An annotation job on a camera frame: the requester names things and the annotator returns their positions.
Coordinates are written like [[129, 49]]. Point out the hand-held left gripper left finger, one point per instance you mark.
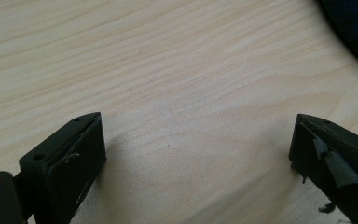
[[65, 168]]

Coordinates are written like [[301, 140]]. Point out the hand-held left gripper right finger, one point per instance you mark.
[[335, 161]]

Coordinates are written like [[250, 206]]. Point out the dark blue cloth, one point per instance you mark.
[[354, 28]]

